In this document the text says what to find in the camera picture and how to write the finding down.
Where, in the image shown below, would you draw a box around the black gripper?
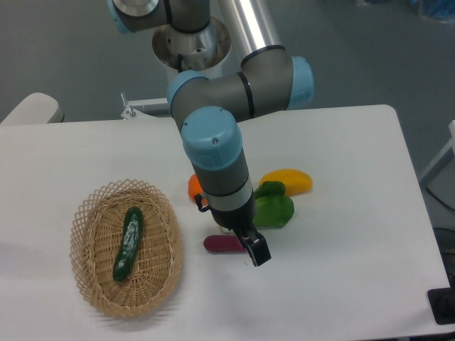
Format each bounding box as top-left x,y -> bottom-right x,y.
194,193 -> 272,266

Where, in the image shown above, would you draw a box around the green cucumber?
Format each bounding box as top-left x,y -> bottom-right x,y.
112,206 -> 144,282

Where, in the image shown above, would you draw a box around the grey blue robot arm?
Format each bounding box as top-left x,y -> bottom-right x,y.
108,1 -> 315,266

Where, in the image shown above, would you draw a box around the woven wicker basket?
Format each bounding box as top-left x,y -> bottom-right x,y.
70,180 -> 183,317

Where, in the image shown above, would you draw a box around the green bok choy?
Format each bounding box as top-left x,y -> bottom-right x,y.
253,181 -> 294,228

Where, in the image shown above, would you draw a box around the purple sweet potato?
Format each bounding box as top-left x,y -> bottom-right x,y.
203,235 -> 246,254

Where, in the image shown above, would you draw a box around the yellow mango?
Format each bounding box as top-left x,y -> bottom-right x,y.
259,168 -> 314,196

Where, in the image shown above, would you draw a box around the orange tangerine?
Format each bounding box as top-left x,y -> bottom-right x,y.
188,173 -> 203,201

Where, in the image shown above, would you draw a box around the black device at table corner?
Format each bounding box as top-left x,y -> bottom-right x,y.
427,288 -> 454,325

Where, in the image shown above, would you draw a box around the white chair armrest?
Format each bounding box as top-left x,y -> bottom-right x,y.
1,92 -> 65,126

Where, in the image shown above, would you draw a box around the white furniture frame right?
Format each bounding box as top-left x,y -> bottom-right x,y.
418,121 -> 454,188

